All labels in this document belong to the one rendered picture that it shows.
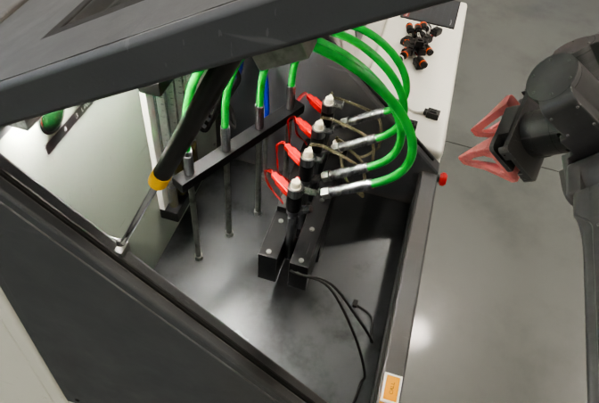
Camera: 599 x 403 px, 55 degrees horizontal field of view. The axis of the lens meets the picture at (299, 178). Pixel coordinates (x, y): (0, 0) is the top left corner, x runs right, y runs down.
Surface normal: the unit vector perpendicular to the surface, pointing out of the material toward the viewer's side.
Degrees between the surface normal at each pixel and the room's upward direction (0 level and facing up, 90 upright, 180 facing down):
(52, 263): 90
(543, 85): 53
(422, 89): 0
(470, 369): 0
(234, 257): 0
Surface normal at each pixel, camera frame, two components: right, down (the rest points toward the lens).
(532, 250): 0.07, -0.68
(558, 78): -0.76, -0.43
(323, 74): -0.28, 0.69
